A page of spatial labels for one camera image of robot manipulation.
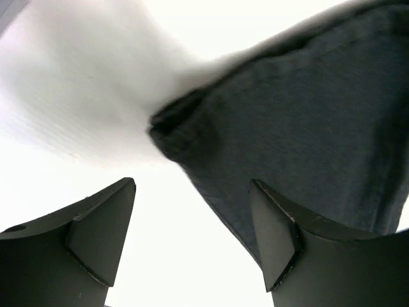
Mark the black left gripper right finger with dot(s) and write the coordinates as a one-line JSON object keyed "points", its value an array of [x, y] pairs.
{"points": [[311, 261]]}

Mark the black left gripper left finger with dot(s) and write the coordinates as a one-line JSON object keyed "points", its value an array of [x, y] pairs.
{"points": [[69, 257]]}

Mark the black trousers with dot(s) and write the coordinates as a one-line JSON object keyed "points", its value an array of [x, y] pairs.
{"points": [[321, 116]]}

